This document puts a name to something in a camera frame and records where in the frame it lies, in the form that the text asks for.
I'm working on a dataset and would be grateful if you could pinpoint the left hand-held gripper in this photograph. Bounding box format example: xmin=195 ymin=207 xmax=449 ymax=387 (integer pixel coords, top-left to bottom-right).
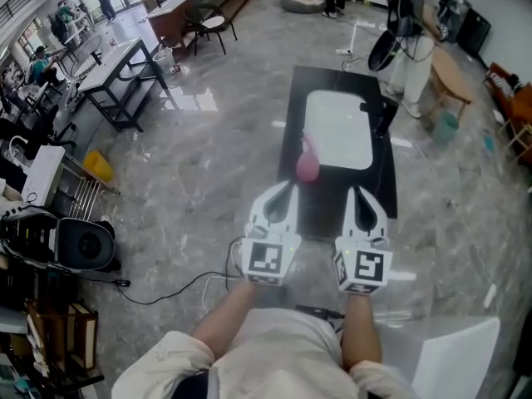
xmin=239 ymin=180 xmax=303 ymax=287

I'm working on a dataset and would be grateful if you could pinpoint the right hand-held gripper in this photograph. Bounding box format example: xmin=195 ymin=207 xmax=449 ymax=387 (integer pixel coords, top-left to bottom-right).
xmin=331 ymin=185 xmax=395 ymax=295

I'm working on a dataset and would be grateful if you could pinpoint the pink spray bottle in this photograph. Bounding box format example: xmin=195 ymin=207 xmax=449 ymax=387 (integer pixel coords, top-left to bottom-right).
xmin=295 ymin=133 xmax=321 ymax=182

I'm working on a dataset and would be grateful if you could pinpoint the person's left forearm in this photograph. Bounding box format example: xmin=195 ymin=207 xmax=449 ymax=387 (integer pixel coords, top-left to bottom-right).
xmin=191 ymin=283 xmax=257 ymax=359

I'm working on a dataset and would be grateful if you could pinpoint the person's right forearm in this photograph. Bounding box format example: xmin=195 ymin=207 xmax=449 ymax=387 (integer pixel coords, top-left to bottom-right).
xmin=341 ymin=291 xmax=383 ymax=369

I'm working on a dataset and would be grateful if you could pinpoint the black sink cabinet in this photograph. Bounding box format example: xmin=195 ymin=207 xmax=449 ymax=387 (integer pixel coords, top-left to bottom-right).
xmin=277 ymin=65 xmax=399 ymax=240

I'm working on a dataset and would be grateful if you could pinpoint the white sink basin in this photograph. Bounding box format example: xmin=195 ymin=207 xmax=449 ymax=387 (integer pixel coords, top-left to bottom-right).
xmin=304 ymin=90 xmax=374 ymax=170

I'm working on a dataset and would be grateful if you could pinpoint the black faucet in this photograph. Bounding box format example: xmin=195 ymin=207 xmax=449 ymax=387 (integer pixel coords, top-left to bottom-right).
xmin=359 ymin=100 xmax=401 ymax=136

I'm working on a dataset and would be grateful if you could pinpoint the teal bucket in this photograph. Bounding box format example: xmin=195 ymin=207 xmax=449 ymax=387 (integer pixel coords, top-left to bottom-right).
xmin=431 ymin=110 xmax=461 ymax=147

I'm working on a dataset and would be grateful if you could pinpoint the person's beige shirt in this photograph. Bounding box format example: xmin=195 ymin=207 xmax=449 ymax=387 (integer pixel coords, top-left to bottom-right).
xmin=111 ymin=308 xmax=416 ymax=399

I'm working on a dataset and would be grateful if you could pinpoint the curved wooden table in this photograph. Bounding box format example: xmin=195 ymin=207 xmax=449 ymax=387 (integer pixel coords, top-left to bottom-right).
xmin=423 ymin=46 xmax=475 ymax=124

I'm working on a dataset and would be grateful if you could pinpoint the white bucket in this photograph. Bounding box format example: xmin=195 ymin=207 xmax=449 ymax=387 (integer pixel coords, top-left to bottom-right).
xmin=152 ymin=47 xmax=175 ymax=74

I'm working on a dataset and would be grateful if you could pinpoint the orange wooden shelf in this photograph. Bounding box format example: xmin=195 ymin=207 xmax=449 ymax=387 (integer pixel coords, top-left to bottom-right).
xmin=484 ymin=62 xmax=532 ymax=165

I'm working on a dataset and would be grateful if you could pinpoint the black chair with round seat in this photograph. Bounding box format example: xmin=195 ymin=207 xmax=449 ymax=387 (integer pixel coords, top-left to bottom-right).
xmin=182 ymin=2 xmax=239 ymax=57

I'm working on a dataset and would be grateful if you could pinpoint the black box speaker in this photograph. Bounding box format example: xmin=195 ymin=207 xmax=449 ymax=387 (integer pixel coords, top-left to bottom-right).
xmin=456 ymin=7 xmax=492 ymax=57

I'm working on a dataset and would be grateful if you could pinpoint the brown wooden desk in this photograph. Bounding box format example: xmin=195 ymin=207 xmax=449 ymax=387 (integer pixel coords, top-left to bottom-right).
xmin=145 ymin=0 xmax=195 ymax=49

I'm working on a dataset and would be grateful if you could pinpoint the wooden crate shelf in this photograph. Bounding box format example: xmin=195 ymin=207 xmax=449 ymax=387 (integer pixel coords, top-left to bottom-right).
xmin=24 ymin=299 xmax=99 ymax=372

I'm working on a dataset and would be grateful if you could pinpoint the white flat box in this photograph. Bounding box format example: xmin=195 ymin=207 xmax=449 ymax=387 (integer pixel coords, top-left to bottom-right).
xmin=20 ymin=145 xmax=67 ymax=207

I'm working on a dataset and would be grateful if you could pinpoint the black office chair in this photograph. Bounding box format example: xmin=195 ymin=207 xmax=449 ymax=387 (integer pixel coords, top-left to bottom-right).
xmin=24 ymin=104 xmax=78 ymax=149

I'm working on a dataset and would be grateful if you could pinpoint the black waist cable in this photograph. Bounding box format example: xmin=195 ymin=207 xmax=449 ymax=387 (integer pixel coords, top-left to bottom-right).
xmin=294 ymin=304 xmax=346 ymax=333

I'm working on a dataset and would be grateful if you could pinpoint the white floor cable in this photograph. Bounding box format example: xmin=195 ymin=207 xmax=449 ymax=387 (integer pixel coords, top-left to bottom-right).
xmin=202 ymin=239 xmax=247 ymax=313

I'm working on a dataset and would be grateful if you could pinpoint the black floor cable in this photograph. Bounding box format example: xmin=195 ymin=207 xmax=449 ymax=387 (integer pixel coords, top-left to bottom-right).
xmin=81 ymin=239 xmax=246 ymax=307

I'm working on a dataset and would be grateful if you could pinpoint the chrome wire rack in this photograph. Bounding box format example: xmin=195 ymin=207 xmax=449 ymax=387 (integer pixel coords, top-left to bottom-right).
xmin=68 ymin=176 xmax=103 ymax=219

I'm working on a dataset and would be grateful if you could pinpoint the black chest strap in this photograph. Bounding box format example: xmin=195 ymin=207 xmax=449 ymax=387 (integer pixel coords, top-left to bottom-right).
xmin=168 ymin=370 xmax=209 ymax=399

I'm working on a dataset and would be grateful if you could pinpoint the black frame white top table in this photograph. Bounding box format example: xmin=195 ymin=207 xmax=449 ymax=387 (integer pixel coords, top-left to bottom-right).
xmin=76 ymin=36 xmax=180 ymax=133

